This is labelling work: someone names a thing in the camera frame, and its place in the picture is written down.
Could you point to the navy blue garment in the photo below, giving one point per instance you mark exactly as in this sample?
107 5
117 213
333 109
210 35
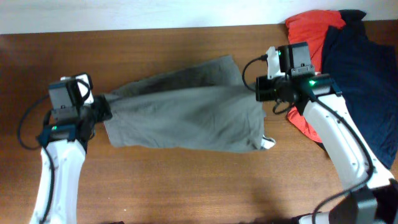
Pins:
366 73

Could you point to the grey cargo shorts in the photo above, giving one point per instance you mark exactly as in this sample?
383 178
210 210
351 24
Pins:
203 107

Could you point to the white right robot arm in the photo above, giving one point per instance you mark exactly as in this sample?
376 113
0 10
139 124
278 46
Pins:
369 192

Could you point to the red t-shirt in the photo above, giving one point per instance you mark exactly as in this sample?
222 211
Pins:
311 27

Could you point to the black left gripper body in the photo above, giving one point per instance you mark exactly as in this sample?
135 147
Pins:
98 111

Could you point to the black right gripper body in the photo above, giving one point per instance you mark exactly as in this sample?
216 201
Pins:
271 89

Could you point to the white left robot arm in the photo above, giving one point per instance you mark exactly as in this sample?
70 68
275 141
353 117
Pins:
67 129

